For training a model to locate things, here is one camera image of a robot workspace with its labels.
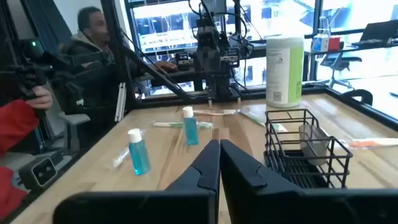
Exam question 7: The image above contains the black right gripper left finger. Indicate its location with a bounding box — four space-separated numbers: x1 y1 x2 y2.
52 139 221 224

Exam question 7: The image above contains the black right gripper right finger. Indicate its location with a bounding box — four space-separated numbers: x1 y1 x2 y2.
220 139 398 224

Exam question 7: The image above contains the green white toothbrush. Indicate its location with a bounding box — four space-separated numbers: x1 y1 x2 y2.
152 121 215 129
239 107 289 133

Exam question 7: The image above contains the person's hand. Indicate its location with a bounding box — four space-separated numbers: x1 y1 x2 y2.
26 85 53 110
154 60 178 73

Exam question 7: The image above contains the white green wipes canister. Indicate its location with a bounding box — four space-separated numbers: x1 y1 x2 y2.
266 35 305 109

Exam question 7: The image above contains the blue red box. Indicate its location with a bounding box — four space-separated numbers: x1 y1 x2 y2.
312 33 341 53

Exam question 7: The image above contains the black office chair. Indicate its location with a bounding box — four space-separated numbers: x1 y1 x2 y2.
320 51 363 90

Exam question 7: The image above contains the person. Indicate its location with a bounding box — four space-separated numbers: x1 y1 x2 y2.
0 98 40 220
58 6 178 138

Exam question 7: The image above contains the grey chair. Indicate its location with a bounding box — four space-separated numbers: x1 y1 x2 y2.
57 111 91 150

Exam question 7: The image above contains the black laptop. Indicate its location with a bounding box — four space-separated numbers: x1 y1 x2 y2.
351 20 398 49

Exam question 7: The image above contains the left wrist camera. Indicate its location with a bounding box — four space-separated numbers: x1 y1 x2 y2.
195 26 220 49

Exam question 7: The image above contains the black wire caddy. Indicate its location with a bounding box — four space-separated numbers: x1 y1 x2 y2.
263 108 354 190

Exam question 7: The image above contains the silver aluminium frame post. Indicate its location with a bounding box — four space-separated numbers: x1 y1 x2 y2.
114 82 127 123

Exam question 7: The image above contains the black curved handle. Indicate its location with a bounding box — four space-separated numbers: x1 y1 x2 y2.
340 88 374 106

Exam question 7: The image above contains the grey table-level camera box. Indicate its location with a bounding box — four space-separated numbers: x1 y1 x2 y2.
18 151 65 191

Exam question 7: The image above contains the black handheld camera rig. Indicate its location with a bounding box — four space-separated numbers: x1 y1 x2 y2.
0 37 63 100

